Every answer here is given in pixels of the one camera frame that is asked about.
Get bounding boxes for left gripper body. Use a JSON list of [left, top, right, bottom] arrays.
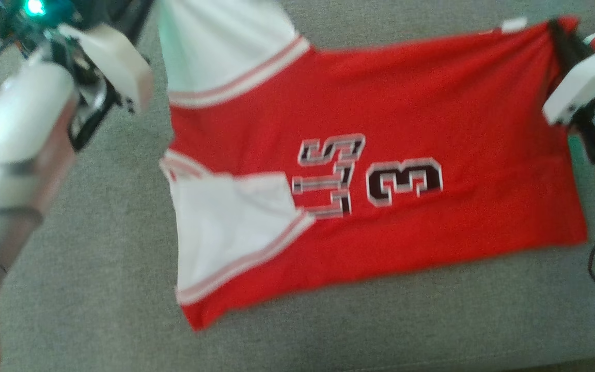
[[44, 23, 154, 151]]

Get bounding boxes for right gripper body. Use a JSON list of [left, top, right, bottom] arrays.
[[542, 45, 595, 168]]

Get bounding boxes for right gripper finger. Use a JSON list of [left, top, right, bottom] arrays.
[[547, 18, 590, 70]]

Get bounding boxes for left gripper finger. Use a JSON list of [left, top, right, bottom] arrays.
[[116, 0, 156, 42]]

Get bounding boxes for red jersey white sleeves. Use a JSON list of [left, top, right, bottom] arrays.
[[155, 0, 588, 331]]

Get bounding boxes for large grey sofa seat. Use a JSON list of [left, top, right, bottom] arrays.
[[0, 0, 595, 372]]

